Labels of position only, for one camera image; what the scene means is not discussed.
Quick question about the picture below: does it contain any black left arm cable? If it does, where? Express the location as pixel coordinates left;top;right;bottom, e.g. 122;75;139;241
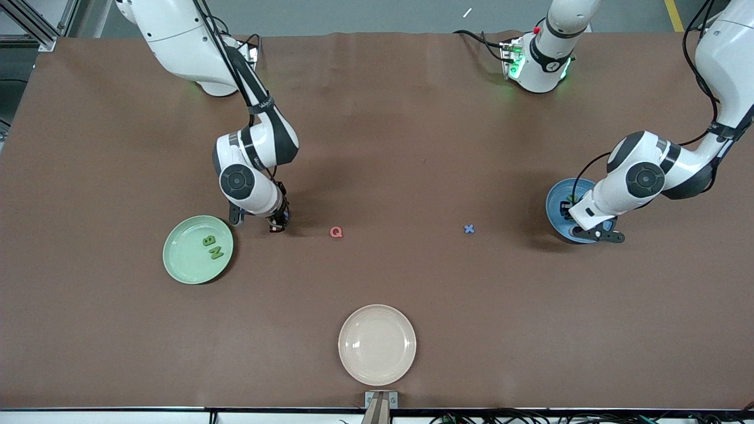
571;0;722;204

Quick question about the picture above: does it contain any blue plate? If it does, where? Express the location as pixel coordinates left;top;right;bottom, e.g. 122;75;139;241
545;178;597;244

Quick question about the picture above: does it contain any aluminium frame profile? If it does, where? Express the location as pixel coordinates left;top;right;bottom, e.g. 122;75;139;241
0;0;80;51

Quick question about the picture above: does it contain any cream plate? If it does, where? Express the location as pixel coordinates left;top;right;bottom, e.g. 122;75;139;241
338;304;417;387

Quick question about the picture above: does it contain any white table edge rail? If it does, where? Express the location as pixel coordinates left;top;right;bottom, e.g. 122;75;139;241
0;408;754;424

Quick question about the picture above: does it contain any black cable bundle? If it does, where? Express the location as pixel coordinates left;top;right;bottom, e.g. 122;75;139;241
430;409;754;424

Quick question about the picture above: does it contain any black base cable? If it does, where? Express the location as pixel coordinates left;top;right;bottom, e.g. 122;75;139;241
452;29;508;63

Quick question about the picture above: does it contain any grey bracket with tan beam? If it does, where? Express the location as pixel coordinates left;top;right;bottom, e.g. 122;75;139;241
361;391;398;424

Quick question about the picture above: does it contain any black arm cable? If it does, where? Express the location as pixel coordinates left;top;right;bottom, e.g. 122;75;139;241
194;0;290;231
571;0;722;204

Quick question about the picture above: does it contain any brown table cover sheet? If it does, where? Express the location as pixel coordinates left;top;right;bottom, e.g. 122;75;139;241
0;31;754;410

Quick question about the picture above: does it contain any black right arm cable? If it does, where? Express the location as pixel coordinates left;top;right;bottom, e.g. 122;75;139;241
194;0;290;231

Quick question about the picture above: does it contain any green plate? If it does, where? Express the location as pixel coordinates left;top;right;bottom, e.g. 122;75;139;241
163;215;234;285

